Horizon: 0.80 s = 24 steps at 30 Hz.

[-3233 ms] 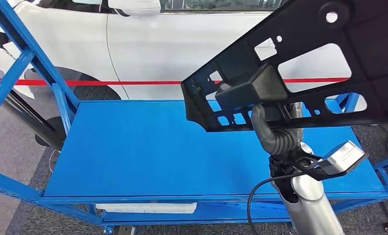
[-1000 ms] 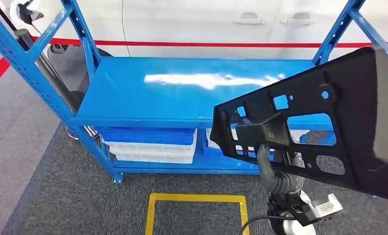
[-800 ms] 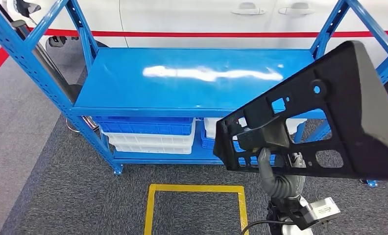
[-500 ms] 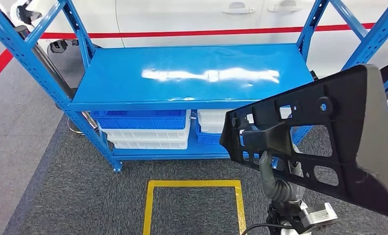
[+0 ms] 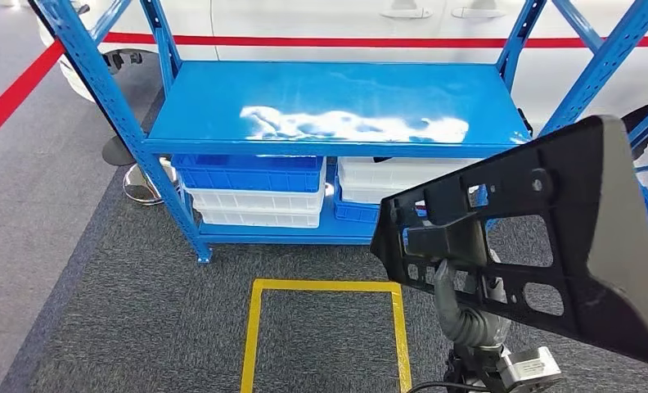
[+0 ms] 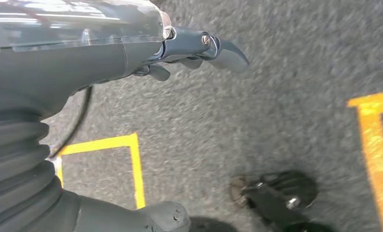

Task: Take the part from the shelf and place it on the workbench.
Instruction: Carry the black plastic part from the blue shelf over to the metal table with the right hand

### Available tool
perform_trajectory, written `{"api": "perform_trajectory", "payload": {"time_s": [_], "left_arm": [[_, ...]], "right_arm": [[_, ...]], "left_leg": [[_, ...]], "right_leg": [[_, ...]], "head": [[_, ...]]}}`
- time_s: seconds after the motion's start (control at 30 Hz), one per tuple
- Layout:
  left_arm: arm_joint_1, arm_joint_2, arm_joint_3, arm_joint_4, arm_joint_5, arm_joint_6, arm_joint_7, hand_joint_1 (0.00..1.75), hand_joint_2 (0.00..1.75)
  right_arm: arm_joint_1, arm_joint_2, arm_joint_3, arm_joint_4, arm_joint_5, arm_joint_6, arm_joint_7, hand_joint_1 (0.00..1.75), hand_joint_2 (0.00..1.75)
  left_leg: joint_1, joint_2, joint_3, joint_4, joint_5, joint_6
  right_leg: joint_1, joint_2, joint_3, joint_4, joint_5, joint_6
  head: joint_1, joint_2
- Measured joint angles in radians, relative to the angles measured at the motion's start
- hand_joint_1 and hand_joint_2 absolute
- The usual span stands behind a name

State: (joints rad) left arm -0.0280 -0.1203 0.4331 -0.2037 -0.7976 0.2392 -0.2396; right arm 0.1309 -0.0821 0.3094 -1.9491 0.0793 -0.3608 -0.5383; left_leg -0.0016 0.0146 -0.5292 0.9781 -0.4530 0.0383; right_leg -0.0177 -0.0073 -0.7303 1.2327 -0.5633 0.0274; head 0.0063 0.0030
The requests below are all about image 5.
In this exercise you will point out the white car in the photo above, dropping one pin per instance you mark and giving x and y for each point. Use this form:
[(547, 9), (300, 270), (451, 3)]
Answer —
[(356, 21)]

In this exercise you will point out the black part in bin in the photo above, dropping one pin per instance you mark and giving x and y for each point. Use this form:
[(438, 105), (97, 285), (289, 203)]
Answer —
[(382, 159)]

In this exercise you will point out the black stanchion with dark base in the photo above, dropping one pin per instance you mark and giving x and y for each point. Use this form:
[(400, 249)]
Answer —
[(118, 152)]

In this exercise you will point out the black plastic bracket part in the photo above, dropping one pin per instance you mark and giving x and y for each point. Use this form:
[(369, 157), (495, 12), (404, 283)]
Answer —
[(616, 217)]

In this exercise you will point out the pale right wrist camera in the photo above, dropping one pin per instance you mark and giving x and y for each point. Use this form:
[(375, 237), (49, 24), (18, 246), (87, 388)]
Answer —
[(530, 371)]

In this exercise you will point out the yellow floor tape square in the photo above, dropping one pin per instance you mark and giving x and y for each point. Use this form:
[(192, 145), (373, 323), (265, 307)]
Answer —
[(251, 336)]

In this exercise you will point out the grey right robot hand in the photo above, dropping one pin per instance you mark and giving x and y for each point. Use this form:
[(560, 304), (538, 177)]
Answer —
[(444, 287)]

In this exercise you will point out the red barrier belt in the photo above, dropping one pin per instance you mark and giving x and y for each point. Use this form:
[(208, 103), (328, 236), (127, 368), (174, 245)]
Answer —
[(15, 97), (302, 40)]

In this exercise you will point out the blue plastic bin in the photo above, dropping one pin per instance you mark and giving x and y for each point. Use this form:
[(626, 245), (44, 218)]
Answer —
[(248, 176), (354, 212)]

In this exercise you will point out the stanchion with chrome base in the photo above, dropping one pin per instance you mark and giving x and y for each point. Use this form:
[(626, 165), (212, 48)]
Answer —
[(139, 190)]

